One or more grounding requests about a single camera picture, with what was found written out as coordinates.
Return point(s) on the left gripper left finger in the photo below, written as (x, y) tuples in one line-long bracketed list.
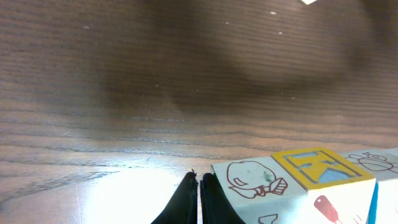
[(183, 205)]

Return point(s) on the wooden block with red mark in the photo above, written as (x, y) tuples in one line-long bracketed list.
[(336, 190)]

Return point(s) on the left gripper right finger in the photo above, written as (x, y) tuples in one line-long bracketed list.
[(216, 209)]

